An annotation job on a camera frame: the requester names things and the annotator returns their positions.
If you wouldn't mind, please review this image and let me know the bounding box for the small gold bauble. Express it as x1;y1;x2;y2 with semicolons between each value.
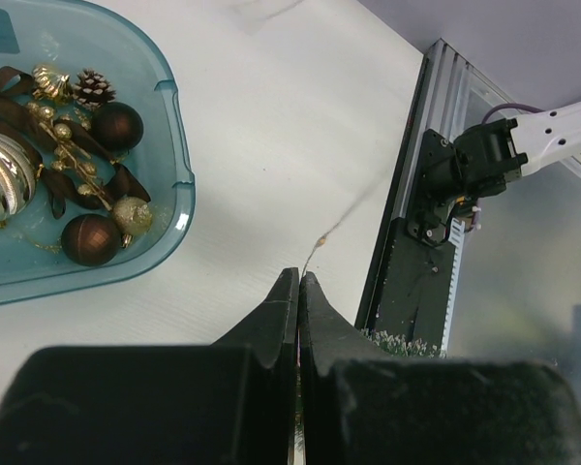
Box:
32;64;73;105

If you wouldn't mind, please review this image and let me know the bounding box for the brown ribbon gold berry sprig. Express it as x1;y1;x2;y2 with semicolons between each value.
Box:
0;66;151;219

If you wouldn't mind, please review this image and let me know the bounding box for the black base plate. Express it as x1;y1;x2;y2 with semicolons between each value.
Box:
354;129;463;354

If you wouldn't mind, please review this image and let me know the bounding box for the gold glitter ball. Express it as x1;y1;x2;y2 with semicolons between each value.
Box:
110;197;153;236

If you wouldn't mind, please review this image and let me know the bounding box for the small green christmas tree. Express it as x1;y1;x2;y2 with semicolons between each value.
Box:
359;328;446;358

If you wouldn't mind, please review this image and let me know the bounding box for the aluminium front rail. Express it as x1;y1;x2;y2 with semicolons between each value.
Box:
352;38;495;335

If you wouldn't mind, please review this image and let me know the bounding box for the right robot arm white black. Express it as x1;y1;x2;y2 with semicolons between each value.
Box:
407;101;581;248

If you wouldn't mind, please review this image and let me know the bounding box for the brown bauble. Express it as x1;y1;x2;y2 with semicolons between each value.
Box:
61;213;121;266
90;102;144;151

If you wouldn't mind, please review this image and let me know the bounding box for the large silver gold bauble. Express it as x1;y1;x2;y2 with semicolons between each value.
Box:
0;133;37;223

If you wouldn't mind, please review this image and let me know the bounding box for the frosted pine cone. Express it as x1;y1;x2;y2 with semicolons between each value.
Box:
72;69;116;111

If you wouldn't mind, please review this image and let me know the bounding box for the white slotted cable duct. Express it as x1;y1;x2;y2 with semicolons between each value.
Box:
441;219;466;356

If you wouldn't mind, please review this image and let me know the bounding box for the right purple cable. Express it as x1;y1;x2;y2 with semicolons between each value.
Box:
483;102;536;125

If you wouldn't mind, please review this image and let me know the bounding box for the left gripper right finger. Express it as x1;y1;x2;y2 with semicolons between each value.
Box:
298;273;581;464

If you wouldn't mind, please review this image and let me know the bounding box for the teal plastic bin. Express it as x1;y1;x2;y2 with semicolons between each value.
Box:
0;1;196;304

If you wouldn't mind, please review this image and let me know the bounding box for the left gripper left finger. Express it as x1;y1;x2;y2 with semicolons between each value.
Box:
0;268;300;464

